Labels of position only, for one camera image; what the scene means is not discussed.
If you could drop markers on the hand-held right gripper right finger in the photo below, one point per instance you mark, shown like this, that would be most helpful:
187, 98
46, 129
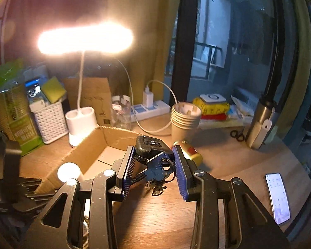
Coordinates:
181, 176

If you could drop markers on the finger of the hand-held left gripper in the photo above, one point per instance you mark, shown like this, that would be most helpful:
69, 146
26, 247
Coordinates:
36, 192
11, 171

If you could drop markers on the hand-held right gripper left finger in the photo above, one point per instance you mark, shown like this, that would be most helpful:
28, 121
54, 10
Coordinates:
128, 172

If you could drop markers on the black car key with keys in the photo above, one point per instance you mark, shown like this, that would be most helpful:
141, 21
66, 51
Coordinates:
147, 147

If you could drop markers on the cardboard box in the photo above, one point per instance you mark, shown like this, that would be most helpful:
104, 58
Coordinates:
88, 145

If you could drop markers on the red can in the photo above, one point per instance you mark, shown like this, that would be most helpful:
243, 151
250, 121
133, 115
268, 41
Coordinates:
193, 155

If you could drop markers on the stack of paper cups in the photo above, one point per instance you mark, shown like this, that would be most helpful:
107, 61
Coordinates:
184, 124

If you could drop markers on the clear plastic bottles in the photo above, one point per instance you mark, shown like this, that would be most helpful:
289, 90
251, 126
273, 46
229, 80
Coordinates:
121, 114

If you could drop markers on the white plastic basket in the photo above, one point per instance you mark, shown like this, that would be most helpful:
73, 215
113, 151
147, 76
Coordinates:
51, 124

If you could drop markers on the green pack of paper cups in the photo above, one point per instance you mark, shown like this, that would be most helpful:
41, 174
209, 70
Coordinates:
13, 109

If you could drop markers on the red flat pack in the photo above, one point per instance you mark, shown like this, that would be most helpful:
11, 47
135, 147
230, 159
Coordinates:
213, 117

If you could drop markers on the white desk lamp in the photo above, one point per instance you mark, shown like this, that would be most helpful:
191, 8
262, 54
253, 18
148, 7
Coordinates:
80, 124

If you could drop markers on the white power strip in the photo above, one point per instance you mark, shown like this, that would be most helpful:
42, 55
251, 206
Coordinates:
155, 109

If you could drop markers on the black scissors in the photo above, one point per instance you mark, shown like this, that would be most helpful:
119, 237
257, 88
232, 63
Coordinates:
237, 134

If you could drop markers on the white green small carton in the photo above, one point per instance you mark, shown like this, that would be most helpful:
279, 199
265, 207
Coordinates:
38, 105

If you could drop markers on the yellow tissue pack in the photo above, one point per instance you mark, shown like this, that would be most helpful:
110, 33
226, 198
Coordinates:
212, 108

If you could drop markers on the white charger plug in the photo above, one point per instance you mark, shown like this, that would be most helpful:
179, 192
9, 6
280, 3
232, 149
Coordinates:
147, 98

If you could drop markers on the brown cardboard carton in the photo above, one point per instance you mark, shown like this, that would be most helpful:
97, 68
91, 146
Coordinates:
93, 101

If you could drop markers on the white round-ringed device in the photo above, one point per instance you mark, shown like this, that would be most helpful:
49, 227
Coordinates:
212, 98

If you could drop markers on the yellow green sponge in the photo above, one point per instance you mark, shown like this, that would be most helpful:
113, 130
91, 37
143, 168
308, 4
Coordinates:
54, 89

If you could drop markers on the white plastic packets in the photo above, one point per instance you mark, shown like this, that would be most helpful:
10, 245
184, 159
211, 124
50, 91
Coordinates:
242, 106

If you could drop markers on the steel thermos flask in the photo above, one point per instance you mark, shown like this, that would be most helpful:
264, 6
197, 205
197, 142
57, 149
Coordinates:
260, 124

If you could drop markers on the flat smartphone with lit screen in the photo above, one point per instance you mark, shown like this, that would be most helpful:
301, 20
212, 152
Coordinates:
278, 199

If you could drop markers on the yellow curtain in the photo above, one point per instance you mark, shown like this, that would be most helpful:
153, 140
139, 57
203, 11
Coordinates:
145, 31
298, 57

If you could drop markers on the black window frame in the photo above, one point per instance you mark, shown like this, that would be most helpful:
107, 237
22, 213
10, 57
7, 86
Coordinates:
181, 44

